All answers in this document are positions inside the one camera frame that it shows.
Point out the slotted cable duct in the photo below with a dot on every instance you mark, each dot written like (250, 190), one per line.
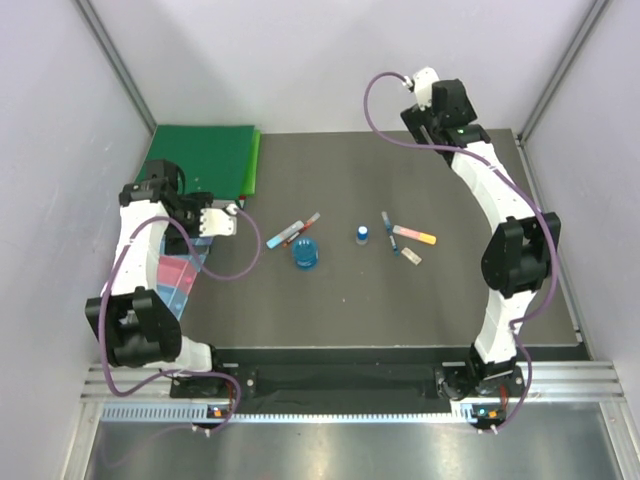
(205, 413)

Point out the blue capped glue stick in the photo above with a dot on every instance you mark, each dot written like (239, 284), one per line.
(284, 234)

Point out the pink orange highlighter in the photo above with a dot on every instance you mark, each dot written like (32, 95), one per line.
(414, 235)

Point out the blue pen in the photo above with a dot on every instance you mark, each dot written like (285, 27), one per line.
(389, 231)

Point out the pink plastic bin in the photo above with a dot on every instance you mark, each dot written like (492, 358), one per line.
(177, 272)

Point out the small clear eraser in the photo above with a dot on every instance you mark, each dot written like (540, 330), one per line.
(411, 256)

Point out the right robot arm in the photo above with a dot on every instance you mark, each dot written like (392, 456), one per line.
(517, 259)

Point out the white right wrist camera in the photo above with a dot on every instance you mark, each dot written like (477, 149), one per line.
(421, 85)

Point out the small blue capped bottle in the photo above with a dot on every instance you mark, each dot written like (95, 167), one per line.
(362, 235)

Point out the light green plastic folder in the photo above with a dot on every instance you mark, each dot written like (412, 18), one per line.
(249, 184)

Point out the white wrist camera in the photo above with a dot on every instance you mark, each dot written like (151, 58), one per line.
(421, 85)
(220, 219)

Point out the blue round tape dispenser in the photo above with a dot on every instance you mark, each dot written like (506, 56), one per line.
(305, 253)

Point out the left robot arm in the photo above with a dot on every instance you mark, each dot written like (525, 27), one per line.
(135, 326)

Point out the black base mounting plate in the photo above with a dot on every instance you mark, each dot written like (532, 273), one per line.
(351, 402)

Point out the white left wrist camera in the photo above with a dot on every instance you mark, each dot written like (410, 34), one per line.
(220, 219)

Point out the light blue end bin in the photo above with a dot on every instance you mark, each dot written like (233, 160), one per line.
(174, 298)

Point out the dark green ring binder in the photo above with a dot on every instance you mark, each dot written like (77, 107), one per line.
(213, 158)

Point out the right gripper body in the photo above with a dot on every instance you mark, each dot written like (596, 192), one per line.
(414, 118)

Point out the red pen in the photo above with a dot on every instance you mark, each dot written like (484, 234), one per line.
(298, 232)

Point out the aluminium rail frame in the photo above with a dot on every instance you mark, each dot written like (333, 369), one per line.
(553, 381)

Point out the purple plastic bin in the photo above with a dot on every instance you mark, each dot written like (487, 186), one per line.
(200, 244)

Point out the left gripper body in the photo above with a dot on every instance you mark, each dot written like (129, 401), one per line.
(188, 213)

